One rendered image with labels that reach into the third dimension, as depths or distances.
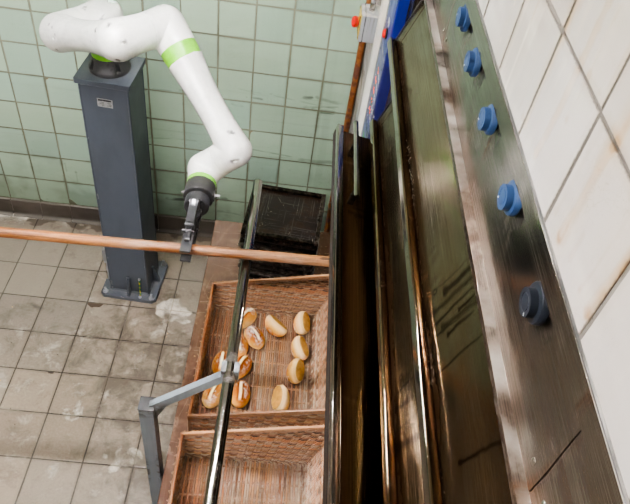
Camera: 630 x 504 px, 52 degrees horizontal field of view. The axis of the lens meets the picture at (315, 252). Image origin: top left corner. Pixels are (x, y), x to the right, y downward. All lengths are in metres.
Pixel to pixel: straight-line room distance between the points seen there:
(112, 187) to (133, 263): 0.46
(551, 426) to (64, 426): 2.46
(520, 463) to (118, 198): 2.33
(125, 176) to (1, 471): 1.25
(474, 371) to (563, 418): 0.27
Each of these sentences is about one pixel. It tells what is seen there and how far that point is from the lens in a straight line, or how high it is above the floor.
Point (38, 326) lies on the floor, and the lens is 3.29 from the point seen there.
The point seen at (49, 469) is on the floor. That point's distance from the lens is 2.90.
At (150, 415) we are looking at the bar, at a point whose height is 0.93.
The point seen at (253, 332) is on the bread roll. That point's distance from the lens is 2.37.
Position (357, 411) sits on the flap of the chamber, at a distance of 1.34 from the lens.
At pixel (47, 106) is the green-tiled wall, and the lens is 3.30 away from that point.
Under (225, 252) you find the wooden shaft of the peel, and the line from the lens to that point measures 1.85.
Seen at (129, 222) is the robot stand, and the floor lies 0.50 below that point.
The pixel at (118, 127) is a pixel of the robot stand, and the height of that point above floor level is 1.00.
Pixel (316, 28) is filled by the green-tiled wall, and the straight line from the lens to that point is 2.82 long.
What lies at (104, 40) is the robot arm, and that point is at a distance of 2.03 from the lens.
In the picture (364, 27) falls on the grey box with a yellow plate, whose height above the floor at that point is 1.47.
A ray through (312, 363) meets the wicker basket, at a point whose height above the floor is 0.59.
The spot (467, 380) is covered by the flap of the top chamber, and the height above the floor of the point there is 1.80.
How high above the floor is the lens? 2.55
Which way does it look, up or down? 46 degrees down
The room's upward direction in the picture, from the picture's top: 10 degrees clockwise
